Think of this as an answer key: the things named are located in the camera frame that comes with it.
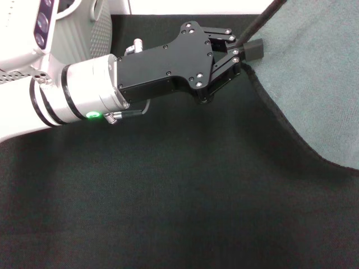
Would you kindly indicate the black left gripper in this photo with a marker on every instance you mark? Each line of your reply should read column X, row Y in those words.
column 168, row 61

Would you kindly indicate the yellow and grey towel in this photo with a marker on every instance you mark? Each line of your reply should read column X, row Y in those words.
column 308, row 70

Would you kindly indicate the grey perforated plastic storage box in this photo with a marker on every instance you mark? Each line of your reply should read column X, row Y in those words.
column 84, row 36

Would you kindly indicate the black tablecloth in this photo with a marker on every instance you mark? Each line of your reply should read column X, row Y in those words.
column 140, row 196

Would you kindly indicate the silver plug connector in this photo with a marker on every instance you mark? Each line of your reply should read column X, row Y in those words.
column 134, row 47

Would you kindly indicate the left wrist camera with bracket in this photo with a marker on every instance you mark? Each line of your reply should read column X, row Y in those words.
column 22, row 28

